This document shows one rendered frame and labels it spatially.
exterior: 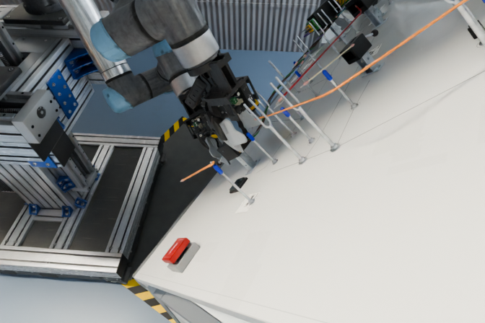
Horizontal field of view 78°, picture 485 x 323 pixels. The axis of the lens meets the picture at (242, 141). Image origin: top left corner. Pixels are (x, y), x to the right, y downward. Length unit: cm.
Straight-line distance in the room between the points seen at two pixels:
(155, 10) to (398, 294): 47
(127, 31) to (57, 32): 86
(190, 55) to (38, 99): 60
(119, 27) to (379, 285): 50
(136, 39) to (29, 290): 169
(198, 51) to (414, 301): 43
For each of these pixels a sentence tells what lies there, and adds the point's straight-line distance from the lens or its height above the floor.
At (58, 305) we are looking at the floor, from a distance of 195.
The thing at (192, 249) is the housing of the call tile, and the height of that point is 113.
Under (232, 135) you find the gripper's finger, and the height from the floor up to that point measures 123.
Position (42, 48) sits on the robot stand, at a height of 107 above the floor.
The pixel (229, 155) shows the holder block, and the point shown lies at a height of 114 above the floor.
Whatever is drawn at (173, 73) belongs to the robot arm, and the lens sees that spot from 78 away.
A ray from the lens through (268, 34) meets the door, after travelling 306.
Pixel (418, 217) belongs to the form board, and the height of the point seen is 146.
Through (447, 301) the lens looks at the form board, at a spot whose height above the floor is 148.
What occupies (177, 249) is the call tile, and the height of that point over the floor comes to 114.
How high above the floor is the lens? 168
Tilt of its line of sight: 49 degrees down
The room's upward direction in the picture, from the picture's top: straight up
